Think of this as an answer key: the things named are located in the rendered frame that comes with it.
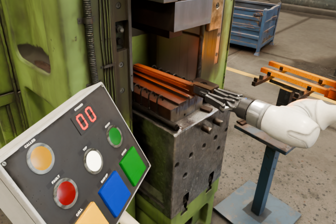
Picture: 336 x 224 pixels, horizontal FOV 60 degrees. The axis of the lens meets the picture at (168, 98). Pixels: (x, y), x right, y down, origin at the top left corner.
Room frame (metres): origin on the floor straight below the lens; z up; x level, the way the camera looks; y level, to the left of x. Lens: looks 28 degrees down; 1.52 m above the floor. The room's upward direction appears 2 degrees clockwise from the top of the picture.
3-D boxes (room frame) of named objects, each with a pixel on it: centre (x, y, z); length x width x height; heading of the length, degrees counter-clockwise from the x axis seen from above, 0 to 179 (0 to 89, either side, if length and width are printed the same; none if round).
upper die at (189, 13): (1.13, 0.08, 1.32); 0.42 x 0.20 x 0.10; 48
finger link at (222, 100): (0.91, -0.19, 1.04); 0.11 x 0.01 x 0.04; 53
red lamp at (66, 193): (0.40, 0.19, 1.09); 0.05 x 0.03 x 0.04; 138
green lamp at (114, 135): (0.59, 0.13, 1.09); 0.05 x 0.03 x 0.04; 138
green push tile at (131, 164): (0.58, 0.09, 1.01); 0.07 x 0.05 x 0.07; 163
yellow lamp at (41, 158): (0.42, 0.23, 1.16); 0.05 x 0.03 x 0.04; 138
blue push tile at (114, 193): (0.48, 0.12, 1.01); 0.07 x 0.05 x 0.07; 163
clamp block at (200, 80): (1.16, -0.15, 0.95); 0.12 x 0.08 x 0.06; 48
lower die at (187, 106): (1.13, 0.08, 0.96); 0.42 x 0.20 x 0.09; 48
